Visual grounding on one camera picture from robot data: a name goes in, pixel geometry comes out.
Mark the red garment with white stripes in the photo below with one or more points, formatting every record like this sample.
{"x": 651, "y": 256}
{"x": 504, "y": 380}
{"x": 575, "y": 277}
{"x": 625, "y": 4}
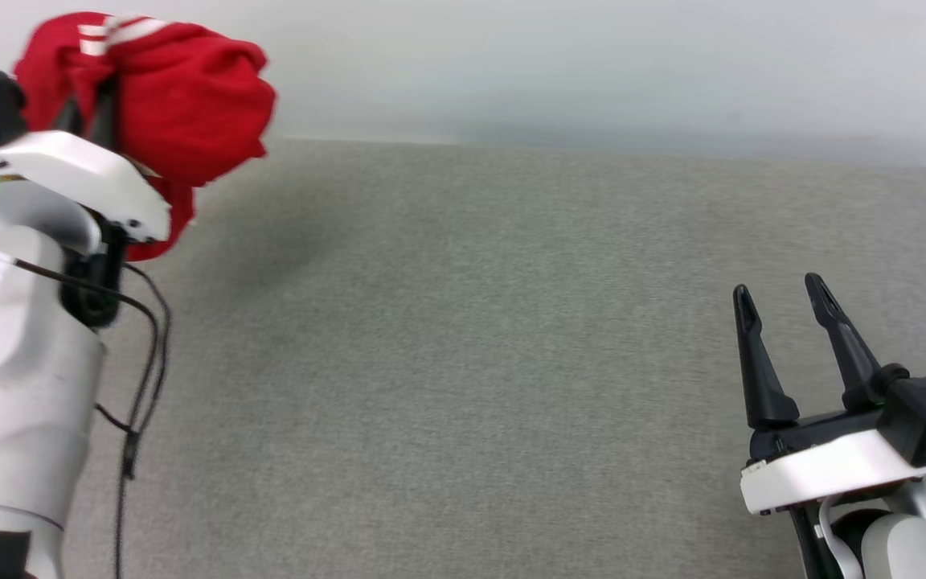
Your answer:
{"x": 190, "y": 104}

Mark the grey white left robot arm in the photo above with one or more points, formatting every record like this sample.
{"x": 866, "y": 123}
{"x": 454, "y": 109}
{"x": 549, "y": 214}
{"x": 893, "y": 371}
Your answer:
{"x": 13, "y": 362}

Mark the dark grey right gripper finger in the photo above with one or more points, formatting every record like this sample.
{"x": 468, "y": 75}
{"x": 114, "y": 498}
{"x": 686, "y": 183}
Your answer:
{"x": 764, "y": 394}
{"x": 853, "y": 362}

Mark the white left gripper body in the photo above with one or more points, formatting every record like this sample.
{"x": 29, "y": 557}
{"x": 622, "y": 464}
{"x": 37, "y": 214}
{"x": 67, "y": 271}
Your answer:
{"x": 69, "y": 161}

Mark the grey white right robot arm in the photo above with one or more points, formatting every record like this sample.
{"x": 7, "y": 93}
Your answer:
{"x": 905, "y": 547}

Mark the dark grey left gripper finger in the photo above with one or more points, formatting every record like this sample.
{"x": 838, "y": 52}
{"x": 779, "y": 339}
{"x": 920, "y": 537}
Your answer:
{"x": 104, "y": 112}
{"x": 68, "y": 115}

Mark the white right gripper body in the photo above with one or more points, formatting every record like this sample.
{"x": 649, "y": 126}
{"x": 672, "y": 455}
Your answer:
{"x": 825, "y": 470}

